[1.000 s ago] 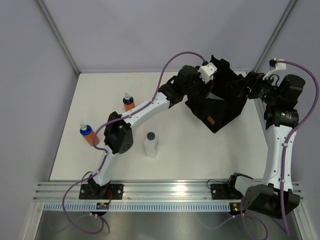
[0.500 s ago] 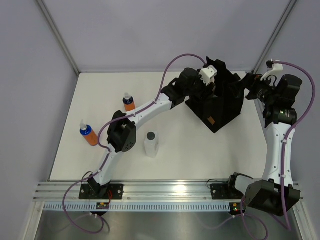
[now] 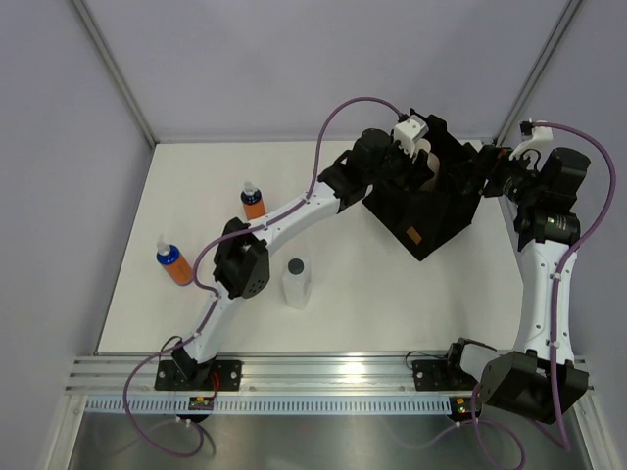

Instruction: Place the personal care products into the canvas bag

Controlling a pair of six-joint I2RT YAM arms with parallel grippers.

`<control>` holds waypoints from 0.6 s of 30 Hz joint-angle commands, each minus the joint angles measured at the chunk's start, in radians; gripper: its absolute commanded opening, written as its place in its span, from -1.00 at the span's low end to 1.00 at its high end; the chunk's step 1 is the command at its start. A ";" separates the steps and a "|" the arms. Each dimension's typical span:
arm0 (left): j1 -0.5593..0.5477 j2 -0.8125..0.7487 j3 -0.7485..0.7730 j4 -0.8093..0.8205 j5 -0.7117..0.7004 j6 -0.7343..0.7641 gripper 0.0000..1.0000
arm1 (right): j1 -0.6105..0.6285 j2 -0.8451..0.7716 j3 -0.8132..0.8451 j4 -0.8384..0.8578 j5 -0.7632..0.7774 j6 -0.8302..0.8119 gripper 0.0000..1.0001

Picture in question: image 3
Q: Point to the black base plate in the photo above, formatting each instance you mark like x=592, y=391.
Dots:
x=436, y=375
x=220, y=375

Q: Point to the white slotted cable duct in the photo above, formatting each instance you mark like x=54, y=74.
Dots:
x=224, y=405

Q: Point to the orange bottle blue pump top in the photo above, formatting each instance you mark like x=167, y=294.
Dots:
x=252, y=201

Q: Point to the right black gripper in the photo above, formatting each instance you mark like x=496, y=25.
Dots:
x=496, y=164

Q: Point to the right aluminium corner post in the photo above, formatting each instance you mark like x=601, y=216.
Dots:
x=563, y=23

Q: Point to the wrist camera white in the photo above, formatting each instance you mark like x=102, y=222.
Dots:
x=408, y=132
x=534, y=135

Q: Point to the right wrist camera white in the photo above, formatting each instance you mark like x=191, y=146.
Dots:
x=534, y=135

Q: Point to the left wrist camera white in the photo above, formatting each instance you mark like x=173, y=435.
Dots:
x=408, y=132

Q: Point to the white bottle grey cap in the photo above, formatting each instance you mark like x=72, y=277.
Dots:
x=297, y=282

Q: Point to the black canvas bag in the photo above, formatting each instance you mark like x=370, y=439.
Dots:
x=423, y=221

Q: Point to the aluminium mounting rail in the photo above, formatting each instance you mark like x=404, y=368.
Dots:
x=264, y=375

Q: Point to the orange spray bottle blue top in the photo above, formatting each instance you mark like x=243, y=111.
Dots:
x=174, y=263

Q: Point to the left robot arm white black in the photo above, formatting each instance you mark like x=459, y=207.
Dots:
x=242, y=259

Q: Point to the aluminium corner post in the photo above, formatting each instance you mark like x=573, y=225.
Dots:
x=563, y=23
x=96, y=37

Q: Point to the beige pump bottle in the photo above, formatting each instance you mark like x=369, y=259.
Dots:
x=433, y=163

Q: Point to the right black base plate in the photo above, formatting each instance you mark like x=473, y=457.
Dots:
x=436, y=375

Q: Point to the left aluminium corner post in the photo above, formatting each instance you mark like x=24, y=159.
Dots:
x=96, y=37

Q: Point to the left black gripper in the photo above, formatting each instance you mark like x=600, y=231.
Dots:
x=409, y=179

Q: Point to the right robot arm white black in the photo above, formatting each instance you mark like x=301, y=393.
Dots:
x=537, y=379

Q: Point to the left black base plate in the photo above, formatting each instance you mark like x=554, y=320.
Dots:
x=220, y=375

